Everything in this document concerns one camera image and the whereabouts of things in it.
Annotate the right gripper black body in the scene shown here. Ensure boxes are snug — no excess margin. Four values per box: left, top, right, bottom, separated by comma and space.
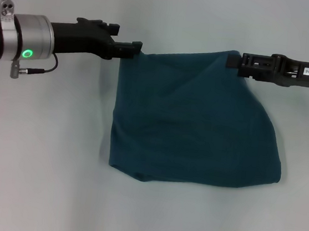
268, 53, 309, 91

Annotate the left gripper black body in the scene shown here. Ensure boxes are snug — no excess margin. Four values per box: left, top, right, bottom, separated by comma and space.
47, 13, 120, 61

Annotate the teal T-shirt with FREE print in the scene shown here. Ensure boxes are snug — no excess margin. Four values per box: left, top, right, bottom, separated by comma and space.
105, 37, 295, 198

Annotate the left gripper cable with plug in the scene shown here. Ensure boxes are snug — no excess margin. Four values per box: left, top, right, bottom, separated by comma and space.
9, 48, 60, 84

